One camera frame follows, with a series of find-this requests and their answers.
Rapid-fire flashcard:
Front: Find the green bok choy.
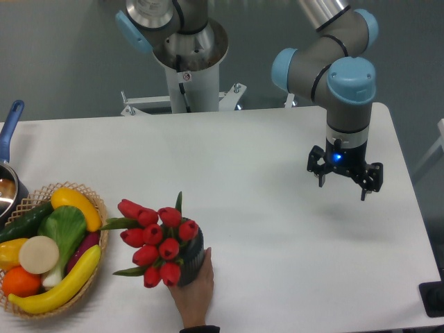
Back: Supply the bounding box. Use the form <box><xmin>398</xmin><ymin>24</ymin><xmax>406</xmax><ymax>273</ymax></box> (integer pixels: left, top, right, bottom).
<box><xmin>37</xmin><ymin>205</ymin><xmax>87</xmax><ymax>290</ymax></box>

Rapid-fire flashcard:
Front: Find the person's bare hand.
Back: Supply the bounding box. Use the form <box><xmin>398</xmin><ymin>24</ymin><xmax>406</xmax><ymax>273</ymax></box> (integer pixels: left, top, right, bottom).
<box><xmin>169</xmin><ymin>248</ymin><xmax>214</xmax><ymax>329</ymax></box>

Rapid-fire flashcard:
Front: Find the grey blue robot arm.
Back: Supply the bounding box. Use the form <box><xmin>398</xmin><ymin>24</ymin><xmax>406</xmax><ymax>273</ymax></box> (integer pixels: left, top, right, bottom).
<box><xmin>115</xmin><ymin>1</ymin><xmax>383</xmax><ymax>194</ymax></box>

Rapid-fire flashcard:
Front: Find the dark green cucumber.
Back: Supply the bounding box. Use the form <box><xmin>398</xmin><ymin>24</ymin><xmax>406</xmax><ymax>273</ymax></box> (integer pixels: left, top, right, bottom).
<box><xmin>1</xmin><ymin>202</ymin><xmax>53</xmax><ymax>243</ymax></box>

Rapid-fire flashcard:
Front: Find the blue handled saucepan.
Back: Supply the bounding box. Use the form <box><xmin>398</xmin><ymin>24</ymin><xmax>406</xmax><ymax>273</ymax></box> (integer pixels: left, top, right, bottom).
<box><xmin>1</xmin><ymin>100</ymin><xmax>28</xmax><ymax>229</ymax></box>

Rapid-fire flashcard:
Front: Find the yellow bell pepper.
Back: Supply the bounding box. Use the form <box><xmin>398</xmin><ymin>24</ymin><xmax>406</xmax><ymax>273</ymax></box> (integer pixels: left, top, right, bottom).
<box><xmin>0</xmin><ymin>238</ymin><xmax>28</xmax><ymax>271</ymax></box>

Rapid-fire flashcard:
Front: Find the woven wicker basket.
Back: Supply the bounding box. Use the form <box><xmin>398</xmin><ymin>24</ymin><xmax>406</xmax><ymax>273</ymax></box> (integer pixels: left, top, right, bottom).
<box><xmin>1</xmin><ymin>182</ymin><xmax>107</xmax><ymax>319</ymax></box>

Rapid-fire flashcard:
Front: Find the black device at edge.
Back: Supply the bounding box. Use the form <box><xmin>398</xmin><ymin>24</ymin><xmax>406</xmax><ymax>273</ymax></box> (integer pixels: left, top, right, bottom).
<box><xmin>418</xmin><ymin>281</ymin><xmax>443</xmax><ymax>318</ymax></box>

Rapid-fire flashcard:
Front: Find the white chair part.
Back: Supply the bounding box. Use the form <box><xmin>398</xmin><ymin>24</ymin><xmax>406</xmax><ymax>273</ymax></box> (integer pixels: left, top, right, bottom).
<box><xmin>412</xmin><ymin>119</ymin><xmax>443</xmax><ymax>179</ymax></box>

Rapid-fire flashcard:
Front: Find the beige round radish slice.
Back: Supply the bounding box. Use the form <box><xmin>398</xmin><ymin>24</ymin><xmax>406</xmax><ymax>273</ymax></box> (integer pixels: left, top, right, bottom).
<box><xmin>19</xmin><ymin>236</ymin><xmax>60</xmax><ymax>274</ymax></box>

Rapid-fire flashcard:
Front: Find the orange fruit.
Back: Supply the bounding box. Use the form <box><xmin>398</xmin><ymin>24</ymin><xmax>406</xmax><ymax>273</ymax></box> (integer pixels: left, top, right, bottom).
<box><xmin>1</xmin><ymin>266</ymin><xmax>41</xmax><ymax>298</ymax></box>

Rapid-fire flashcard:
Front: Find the dark grey ribbed vase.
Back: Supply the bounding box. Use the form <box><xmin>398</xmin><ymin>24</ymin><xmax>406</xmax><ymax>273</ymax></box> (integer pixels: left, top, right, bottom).
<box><xmin>177</xmin><ymin>226</ymin><xmax>205</xmax><ymax>287</ymax></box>

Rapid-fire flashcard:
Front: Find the red tulip bouquet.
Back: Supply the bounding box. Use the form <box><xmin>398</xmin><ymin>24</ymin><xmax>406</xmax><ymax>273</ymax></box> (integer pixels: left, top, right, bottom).
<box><xmin>101</xmin><ymin>193</ymin><xmax>199</xmax><ymax>288</ymax></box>

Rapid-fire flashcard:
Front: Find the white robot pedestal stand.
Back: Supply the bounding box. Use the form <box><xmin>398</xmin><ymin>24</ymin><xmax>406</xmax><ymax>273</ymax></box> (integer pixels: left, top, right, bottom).
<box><xmin>119</xmin><ymin>20</ymin><xmax>248</xmax><ymax>117</ymax></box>

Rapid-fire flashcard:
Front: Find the yellow banana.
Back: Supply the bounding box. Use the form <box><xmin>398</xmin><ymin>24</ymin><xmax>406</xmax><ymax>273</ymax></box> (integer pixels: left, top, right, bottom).
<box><xmin>8</xmin><ymin>245</ymin><xmax>101</xmax><ymax>315</ymax></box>

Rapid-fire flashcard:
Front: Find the dark sleeve forearm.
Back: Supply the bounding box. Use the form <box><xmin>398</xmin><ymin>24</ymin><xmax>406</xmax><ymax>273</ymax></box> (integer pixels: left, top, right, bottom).
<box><xmin>179</xmin><ymin>325</ymin><xmax>220</xmax><ymax>333</ymax></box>

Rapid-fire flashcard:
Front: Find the purple eggplant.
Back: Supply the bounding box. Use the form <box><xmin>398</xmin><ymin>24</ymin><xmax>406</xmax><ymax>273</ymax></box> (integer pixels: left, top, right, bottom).
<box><xmin>65</xmin><ymin>232</ymin><xmax>100</xmax><ymax>274</ymax></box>

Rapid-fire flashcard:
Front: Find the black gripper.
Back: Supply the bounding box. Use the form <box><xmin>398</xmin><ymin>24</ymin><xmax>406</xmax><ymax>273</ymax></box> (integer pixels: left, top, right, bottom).
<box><xmin>307</xmin><ymin>138</ymin><xmax>384</xmax><ymax>201</ymax></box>

